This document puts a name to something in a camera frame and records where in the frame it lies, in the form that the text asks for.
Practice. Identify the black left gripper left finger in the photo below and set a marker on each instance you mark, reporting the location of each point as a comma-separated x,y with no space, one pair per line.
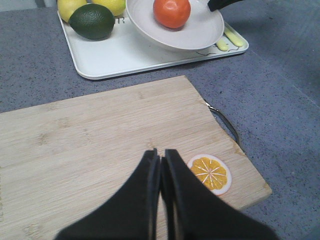
130,214

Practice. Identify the yellow lemon behind lime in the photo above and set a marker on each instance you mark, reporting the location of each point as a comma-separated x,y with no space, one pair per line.
67,7

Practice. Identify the wooden cutting board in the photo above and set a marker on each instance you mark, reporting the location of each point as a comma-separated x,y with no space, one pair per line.
61,160

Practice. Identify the orange fruit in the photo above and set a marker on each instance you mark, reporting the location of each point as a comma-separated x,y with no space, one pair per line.
172,14

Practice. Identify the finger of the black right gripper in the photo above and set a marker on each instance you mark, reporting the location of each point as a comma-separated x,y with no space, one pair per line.
214,5

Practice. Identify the green lime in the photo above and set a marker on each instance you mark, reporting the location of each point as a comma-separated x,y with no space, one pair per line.
92,21

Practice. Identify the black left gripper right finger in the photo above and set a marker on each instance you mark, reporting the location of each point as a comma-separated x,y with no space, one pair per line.
195,213

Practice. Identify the metal cutting board handle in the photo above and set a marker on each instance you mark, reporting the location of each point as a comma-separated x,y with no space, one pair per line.
226,122

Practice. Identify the orange slice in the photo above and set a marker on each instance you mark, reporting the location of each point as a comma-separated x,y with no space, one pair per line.
211,172

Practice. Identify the white rectangular tray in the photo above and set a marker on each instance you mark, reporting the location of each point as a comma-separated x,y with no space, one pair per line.
126,52

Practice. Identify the white round plate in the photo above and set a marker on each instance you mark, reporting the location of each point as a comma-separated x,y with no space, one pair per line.
202,29

